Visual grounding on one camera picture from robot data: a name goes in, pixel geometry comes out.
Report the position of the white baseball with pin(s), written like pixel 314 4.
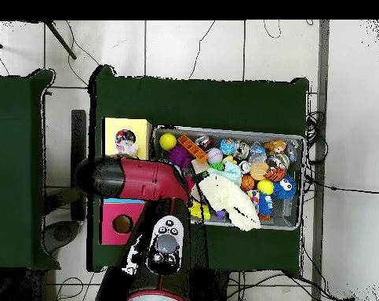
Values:
pixel 215 155

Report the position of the mint green cloth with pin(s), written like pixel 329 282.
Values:
pixel 233 172

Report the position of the wooden three-hole sorting box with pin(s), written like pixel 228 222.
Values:
pixel 139 131

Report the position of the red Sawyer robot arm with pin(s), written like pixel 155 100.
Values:
pixel 139 178

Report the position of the orange plastic building block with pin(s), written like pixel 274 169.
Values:
pixel 192 148

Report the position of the purple spiky ball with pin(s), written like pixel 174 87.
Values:
pixel 178 156

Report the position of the smooth yellow ball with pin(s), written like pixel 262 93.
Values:
pixel 167 141

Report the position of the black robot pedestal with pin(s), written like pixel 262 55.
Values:
pixel 214 288

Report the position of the dark green tablecloth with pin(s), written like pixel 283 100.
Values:
pixel 13 172
pixel 192 103

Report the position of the orange striped tiger plush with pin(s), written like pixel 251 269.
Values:
pixel 275 175

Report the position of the silver mesh bin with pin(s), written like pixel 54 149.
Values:
pixel 286 216

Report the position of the cream knitted cloth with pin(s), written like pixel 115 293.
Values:
pixel 230 197

